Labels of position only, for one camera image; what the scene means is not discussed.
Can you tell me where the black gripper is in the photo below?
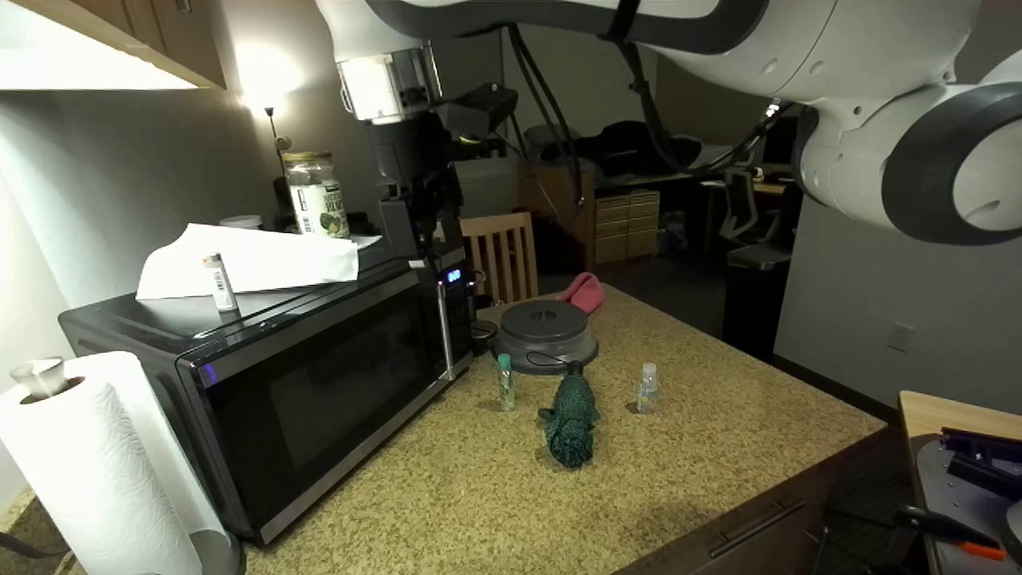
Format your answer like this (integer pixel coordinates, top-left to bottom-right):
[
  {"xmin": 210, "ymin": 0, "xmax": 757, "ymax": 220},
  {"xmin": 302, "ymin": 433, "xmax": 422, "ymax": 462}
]
[{"xmin": 373, "ymin": 82, "xmax": 519, "ymax": 260}]

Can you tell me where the black microwave oven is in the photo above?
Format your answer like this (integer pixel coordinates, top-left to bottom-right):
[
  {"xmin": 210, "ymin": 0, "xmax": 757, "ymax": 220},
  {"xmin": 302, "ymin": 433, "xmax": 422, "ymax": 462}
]
[{"xmin": 62, "ymin": 247, "xmax": 474, "ymax": 546}]

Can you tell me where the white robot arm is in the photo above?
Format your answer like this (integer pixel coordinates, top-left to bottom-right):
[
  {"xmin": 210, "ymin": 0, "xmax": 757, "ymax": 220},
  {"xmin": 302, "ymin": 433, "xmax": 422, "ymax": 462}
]
[{"xmin": 314, "ymin": 0, "xmax": 1022, "ymax": 247}]

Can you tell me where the glass jar on microwave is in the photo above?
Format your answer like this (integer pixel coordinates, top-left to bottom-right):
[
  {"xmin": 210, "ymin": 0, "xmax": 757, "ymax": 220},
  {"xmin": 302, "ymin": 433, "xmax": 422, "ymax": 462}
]
[{"xmin": 286, "ymin": 149, "xmax": 349, "ymax": 239}]

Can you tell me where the white paper on microwave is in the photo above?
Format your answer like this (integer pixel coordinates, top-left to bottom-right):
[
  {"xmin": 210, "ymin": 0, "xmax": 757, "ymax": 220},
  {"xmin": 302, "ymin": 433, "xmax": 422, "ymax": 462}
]
[{"xmin": 139, "ymin": 222, "xmax": 360, "ymax": 300}]

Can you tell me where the grey collapsible microwave cover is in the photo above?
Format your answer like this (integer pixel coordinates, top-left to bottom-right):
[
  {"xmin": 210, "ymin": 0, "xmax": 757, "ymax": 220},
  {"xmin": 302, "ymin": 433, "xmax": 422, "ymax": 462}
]
[{"xmin": 500, "ymin": 300, "xmax": 599, "ymax": 372}]

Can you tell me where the small vial on microwave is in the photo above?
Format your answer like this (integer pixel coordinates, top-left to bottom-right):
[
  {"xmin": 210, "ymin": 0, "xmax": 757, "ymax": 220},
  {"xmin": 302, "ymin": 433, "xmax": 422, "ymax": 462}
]
[{"xmin": 206, "ymin": 252, "xmax": 236, "ymax": 313}]

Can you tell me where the wooden chair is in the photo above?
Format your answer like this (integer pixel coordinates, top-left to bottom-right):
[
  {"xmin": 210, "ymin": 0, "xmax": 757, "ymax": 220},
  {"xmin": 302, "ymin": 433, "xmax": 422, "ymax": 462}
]
[{"xmin": 461, "ymin": 212, "xmax": 540, "ymax": 302}]

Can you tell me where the pink cloth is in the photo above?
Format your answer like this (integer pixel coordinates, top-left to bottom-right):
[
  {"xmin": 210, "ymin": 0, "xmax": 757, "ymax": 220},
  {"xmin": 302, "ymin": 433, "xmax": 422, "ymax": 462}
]
[{"xmin": 561, "ymin": 271, "xmax": 606, "ymax": 313}]

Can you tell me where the small green bottle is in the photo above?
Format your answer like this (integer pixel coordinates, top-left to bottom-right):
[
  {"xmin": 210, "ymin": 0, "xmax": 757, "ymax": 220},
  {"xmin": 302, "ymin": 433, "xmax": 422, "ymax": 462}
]
[{"xmin": 494, "ymin": 352, "xmax": 513, "ymax": 413}]

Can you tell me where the small clear bottle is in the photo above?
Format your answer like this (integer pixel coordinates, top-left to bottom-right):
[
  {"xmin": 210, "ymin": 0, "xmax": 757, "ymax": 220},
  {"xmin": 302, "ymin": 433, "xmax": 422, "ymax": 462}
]
[{"xmin": 635, "ymin": 362, "xmax": 660, "ymax": 413}]

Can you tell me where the paper towel roll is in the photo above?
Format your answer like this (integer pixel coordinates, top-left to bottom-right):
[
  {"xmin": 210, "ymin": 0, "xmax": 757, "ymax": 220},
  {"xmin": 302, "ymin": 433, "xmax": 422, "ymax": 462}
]
[{"xmin": 0, "ymin": 352, "xmax": 242, "ymax": 575}]

